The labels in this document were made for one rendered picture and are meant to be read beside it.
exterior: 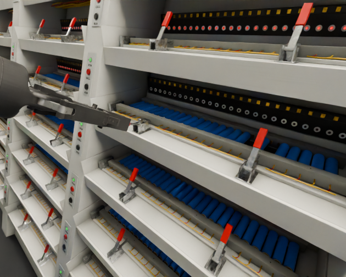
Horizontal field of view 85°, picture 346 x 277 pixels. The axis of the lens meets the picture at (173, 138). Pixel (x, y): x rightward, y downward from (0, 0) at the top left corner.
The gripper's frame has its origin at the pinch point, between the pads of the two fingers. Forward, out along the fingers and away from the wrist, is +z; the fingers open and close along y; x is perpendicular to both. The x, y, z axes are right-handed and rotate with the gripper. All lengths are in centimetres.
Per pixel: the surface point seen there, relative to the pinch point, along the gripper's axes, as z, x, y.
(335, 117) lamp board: 19.4, 15.3, 35.7
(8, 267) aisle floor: 21, -94, -65
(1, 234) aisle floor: 24, -93, -92
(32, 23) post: 7, 27, -88
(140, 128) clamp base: 7.5, -0.1, 1.0
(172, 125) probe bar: 12.2, 3.3, 6.3
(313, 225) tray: 7.6, -3.0, 37.2
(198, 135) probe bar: 12.4, 3.2, 13.8
